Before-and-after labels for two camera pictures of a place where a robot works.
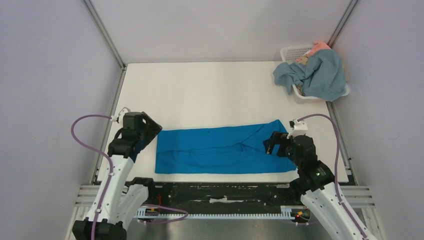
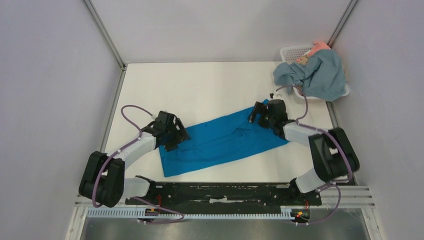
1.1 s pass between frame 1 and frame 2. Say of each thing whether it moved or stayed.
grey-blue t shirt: stayed
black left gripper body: moved
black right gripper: moved
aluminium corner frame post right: stayed
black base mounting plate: stayed
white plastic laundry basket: stayed
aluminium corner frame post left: stayed
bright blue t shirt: moved
